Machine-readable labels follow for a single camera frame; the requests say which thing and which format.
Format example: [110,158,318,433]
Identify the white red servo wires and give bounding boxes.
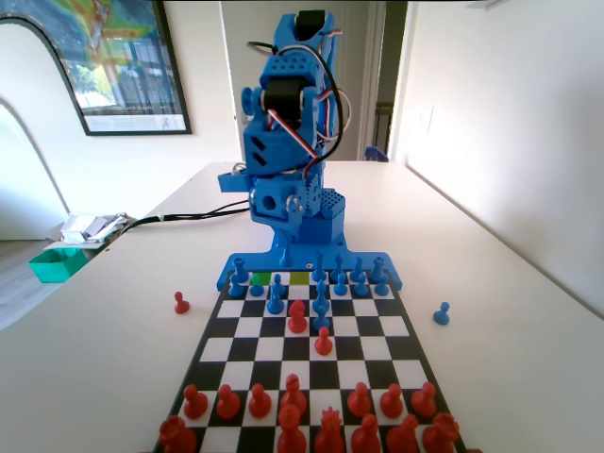
[266,27,354,159]

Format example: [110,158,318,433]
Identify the red chess rook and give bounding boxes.
[158,414,198,453]
[421,411,461,452]

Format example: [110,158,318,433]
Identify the crumpled silver wrappers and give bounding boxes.
[59,212,131,245]

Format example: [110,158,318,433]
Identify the dark railing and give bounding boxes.
[375,102,395,152]

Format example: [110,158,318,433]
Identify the green plastic box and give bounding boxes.
[27,247,90,285]

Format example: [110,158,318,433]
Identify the red chess queen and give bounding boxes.
[313,408,346,453]

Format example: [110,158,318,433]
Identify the blue base plate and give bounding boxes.
[215,235,406,293]

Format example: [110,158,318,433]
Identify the white arched panel dark rim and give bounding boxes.
[0,15,72,243]

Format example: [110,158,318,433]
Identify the framed map poster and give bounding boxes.
[46,0,193,138]

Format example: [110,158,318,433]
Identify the black white chessboard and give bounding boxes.
[150,268,468,453]

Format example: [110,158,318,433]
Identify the black table cable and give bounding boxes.
[120,200,250,235]
[120,207,251,235]

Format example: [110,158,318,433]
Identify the white light switch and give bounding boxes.
[416,106,435,139]

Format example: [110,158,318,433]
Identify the red chess bishop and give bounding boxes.
[280,373,309,416]
[350,412,382,453]

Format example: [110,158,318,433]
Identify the black servo cable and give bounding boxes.
[247,41,344,164]

